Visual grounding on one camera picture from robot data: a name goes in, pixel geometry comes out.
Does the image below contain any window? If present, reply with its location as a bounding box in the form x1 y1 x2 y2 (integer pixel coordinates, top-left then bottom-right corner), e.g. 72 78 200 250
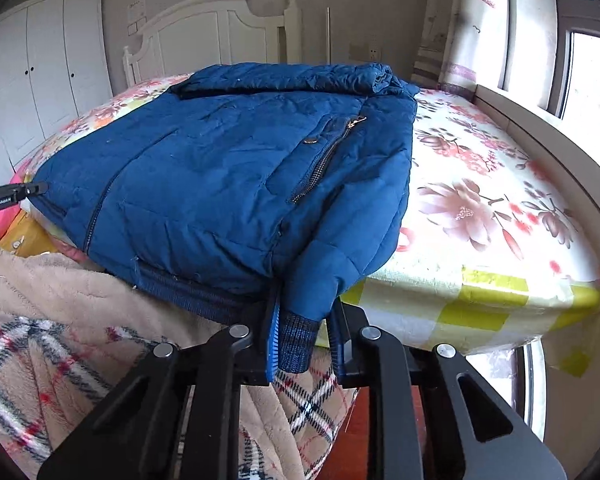
500 0 600 156

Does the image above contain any printed patchwork curtain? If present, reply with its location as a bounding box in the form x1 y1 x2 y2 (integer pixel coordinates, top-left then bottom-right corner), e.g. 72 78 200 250
412 0 513 98

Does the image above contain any beige window sill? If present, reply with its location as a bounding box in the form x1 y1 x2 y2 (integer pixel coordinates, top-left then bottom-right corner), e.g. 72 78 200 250
472 82 600 246

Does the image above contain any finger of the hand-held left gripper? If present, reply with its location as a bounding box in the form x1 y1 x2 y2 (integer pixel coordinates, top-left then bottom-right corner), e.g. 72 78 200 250
7 181 49 202

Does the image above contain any white wardrobe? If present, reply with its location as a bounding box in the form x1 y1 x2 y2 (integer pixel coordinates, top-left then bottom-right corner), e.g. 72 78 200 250
0 0 113 176

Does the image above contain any bed with floral sheet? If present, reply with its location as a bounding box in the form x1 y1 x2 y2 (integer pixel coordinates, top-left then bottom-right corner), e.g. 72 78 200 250
10 74 600 378

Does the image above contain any yellow and pink bed sheet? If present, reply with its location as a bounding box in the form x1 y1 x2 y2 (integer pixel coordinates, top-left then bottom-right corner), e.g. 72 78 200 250
0 212 88 261

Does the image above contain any beige plaid fleece robe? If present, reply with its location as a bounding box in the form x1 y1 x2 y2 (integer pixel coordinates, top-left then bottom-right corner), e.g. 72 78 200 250
0 239 358 480

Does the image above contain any white wooden headboard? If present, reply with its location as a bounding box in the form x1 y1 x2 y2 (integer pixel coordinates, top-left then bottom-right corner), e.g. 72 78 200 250
122 0 303 86

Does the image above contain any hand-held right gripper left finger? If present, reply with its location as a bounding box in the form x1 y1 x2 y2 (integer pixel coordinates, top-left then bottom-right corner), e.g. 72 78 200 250
37 295 283 480

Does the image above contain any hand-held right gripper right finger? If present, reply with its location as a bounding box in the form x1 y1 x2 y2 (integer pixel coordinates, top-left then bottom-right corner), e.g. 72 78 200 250
327 300 568 480

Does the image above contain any blue quilted puffer jacket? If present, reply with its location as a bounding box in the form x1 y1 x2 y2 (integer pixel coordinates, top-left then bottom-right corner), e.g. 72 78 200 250
27 62 421 373

